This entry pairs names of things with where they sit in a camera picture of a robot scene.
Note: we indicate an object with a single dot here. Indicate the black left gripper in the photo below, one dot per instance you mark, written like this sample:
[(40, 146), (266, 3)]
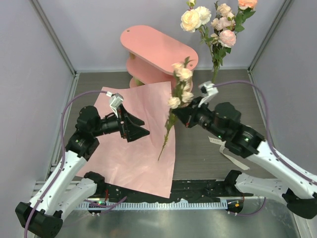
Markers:
[(131, 129)]

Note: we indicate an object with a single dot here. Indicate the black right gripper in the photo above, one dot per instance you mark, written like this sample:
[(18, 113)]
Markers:
[(187, 115)]

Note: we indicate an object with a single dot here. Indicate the small pale spray roses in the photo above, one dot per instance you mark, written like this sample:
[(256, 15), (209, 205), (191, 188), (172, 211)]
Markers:
[(181, 95)]

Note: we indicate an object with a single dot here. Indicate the pink wrapping paper sheet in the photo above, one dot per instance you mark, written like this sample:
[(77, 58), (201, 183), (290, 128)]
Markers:
[(145, 165)]

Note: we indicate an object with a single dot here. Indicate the cream ribbon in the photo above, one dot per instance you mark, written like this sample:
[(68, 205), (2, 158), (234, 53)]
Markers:
[(224, 151)]

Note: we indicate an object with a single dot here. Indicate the light pink rose stem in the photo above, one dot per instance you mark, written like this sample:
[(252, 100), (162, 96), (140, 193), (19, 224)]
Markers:
[(223, 39)]

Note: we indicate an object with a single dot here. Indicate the cream white rose stem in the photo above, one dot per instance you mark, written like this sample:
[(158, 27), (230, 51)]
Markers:
[(196, 19)]

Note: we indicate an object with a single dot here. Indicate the small peach spray roses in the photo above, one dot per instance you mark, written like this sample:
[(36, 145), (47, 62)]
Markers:
[(224, 11)]

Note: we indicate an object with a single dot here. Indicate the peach rose stem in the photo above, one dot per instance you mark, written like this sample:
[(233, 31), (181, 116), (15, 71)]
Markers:
[(246, 9)]

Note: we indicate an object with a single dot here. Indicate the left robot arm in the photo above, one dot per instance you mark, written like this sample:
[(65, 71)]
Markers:
[(44, 214)]

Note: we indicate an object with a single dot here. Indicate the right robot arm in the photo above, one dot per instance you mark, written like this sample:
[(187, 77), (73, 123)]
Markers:
[(292, 186)]

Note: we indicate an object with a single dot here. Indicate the clear glass vase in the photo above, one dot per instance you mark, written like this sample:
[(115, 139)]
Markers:
[(215, 74)]

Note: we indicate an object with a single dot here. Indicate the pink three-tier shelf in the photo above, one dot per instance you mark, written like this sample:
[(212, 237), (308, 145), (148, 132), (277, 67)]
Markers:
[(152, 54)]

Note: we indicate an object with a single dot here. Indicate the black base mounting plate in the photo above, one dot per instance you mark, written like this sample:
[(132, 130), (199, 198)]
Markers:
[(193, 191)]

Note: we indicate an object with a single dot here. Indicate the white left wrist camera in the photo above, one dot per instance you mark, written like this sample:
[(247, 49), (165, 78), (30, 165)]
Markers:
[(115, 101)]

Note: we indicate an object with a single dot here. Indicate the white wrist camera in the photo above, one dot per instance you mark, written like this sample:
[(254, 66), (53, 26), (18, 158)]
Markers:
[(209, 91), (115, 101)]

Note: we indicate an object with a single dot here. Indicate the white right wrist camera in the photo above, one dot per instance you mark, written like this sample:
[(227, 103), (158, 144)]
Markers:
[(209, 91)]

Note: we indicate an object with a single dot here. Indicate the white slotted cable duct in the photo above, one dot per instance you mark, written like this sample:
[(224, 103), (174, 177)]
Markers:
[(181, 205)]

